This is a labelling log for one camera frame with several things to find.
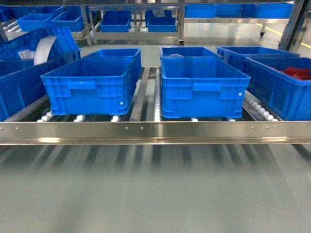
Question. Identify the steel shelf rack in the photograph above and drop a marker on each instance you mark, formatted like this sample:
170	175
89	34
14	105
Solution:
155	132

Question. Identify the red parts in bin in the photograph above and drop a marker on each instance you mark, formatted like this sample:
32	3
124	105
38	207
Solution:
298	73

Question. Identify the blue bin front middle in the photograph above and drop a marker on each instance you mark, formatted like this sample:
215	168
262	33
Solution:
201	87

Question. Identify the blue bin front left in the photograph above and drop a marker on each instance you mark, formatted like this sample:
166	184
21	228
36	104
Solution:
93	86

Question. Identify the blue bin behind left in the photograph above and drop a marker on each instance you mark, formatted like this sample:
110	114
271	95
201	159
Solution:
135	53

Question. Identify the blue bin behind middle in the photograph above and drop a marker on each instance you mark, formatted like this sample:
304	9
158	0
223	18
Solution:
187	52

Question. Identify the blue bin behind right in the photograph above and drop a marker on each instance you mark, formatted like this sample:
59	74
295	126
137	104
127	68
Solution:
235	55

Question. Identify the blue bin front right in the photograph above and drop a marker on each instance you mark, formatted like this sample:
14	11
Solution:
285	95

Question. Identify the curved grey sheet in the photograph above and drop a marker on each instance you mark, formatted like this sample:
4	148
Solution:
43	49

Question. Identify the blue bin far left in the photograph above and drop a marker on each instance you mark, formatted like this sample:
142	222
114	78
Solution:
21	84

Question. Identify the tilted blue bin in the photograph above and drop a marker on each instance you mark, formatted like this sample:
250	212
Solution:
64	43

